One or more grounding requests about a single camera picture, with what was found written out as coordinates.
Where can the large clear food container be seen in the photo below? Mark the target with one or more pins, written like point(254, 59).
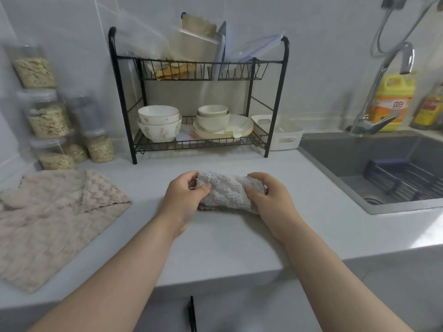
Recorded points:
point(193, 44)

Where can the grey kitchen sink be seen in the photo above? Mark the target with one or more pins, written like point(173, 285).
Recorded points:
point(332, 152)

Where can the clear jar grey contents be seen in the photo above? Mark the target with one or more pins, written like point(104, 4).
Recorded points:
point(86, 114)

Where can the yellow dish cloth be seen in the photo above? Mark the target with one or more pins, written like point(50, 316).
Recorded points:
point(173, 71)

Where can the yellow label sauce bottle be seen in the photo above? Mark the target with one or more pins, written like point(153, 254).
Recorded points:
point(429, 110)

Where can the person's right forearm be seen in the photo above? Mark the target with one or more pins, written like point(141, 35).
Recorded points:
point(339, 290)

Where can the small white bowl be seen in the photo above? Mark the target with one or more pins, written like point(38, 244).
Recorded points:
point(213, 123)
point(213, 109)

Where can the chrome faucet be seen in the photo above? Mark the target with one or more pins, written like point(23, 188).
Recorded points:
point(367, 126)

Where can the person's right hand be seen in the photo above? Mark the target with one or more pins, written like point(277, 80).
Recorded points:
point(280, 214)

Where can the yellow detergent bottle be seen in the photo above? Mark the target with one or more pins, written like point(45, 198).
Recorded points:
point(392, 100)

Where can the small bowls on plates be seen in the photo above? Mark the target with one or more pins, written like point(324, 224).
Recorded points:
point(211, 135)

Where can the person's left forearm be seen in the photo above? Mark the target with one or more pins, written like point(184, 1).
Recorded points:
point(110, 283)

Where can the short clear plastic jar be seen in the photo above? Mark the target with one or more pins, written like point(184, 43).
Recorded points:
point(55, 160)

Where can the blue rimmed container lid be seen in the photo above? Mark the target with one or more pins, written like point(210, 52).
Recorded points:
point(256, 48)

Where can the white plastic basket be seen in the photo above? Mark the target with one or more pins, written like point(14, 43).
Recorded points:
point(287, 138)

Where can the pile of fluffy cloths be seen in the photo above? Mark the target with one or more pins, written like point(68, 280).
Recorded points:
point(52, 221)

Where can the white orange printed mat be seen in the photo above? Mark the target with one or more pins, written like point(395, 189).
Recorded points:
point(187, 134)

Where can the grey plastic lid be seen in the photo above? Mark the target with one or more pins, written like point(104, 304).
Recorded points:
point(219, 55)

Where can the small clear jar of oats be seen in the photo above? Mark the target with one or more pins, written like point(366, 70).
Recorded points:
point(100, 148)

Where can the grey checked towel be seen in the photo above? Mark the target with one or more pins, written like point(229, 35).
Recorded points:
point(225, 193)

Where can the clear plastic food container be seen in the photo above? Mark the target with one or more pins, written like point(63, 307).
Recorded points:
point(145, 41)

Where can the pale green rice paddle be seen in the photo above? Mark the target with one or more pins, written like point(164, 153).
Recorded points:
point(237, 133)

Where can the tan lid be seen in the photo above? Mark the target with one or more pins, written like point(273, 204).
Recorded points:
point(199, 25)

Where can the person's left hand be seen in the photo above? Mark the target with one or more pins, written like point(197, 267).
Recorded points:
point(180, 203)

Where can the blue sink drain rack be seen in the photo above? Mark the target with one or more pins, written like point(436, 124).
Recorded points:
point(384, 167)

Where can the black wall socket with plug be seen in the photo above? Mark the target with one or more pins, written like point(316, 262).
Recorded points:
point(394, 1)

